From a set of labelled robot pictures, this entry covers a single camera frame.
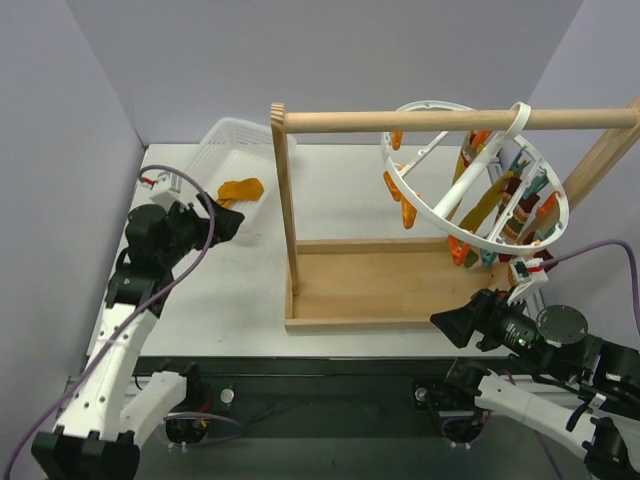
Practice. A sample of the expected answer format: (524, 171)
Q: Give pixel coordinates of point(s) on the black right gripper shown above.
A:
(481, 321)

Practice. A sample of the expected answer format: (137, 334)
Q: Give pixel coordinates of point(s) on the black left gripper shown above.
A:
(201, 220)

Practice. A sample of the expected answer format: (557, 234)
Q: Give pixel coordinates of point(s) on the mustard yellow sock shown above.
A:
(234, 191)
(474, 157)

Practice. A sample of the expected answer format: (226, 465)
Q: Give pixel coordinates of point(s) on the striped cream maroon sock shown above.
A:
(511, 233)

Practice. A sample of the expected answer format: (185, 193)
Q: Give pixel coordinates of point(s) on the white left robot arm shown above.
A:
(99, 433)

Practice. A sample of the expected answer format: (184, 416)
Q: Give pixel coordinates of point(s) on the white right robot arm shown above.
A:
(554, 349)

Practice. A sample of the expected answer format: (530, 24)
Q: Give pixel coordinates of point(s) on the wooden hanger rack stand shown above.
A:
(396, 282)

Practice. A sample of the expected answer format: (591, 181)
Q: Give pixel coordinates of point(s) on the white round sock hanger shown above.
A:
(479, 228)

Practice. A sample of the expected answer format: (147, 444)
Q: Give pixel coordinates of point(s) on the white plastic mesh basket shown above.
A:
(234, 150)

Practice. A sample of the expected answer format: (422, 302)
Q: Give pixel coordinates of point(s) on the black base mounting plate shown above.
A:
(309, 398)

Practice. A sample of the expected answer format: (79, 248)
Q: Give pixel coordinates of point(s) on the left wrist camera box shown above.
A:
(167, 188)

